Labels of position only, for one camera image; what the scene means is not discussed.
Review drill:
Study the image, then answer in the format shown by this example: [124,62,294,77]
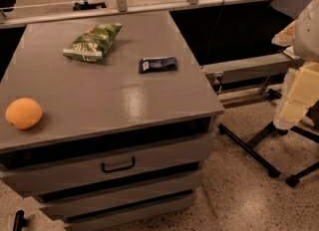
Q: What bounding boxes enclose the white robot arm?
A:
[271,0,319,130]

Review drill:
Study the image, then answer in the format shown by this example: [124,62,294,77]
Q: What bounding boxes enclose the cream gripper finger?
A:
[273,63,319,130]

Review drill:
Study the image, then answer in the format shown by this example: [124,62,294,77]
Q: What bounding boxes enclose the orange fruit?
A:
[5,98,43,129]

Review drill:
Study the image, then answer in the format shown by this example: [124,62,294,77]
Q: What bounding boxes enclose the black cable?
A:
[200,0,227,70]

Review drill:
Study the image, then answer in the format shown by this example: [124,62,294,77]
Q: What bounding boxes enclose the grey metal rail frame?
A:
[202,53,303,86]

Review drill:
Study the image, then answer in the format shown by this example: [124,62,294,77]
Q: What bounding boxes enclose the blue rxbar blueberry bar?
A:
[139,57,177,74]

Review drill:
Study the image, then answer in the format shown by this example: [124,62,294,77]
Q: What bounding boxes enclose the grey drawer cabinet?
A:
[0,12,223,231]

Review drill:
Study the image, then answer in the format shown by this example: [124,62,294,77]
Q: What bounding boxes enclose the black stand legs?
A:
[217,89,319,188]

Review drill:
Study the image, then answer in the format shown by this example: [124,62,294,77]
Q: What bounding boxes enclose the black drawer handle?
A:
[101,156,136,173]

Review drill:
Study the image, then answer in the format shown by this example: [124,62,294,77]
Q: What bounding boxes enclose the green chip bag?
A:
[63,23,123,63]

